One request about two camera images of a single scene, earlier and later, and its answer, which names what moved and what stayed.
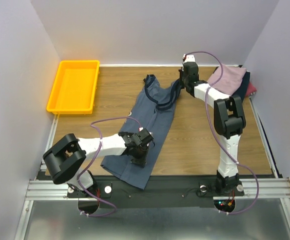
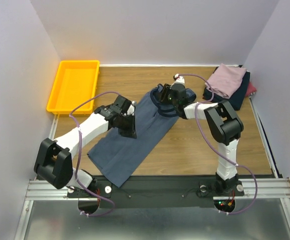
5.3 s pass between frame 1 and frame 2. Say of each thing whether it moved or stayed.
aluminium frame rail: stayed
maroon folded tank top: stayed
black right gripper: moved
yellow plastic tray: stayed
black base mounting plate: stayed
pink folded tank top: stayed
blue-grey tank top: moved
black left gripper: moved
